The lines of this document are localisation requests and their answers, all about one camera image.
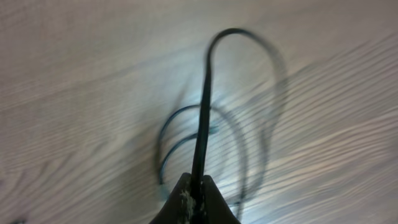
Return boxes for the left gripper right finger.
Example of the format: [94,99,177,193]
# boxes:
[201,175,240,224]

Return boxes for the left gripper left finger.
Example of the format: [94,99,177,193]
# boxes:
[150,173,195,224]

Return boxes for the black cable silver plugs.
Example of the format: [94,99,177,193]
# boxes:
[155,27,289,224]

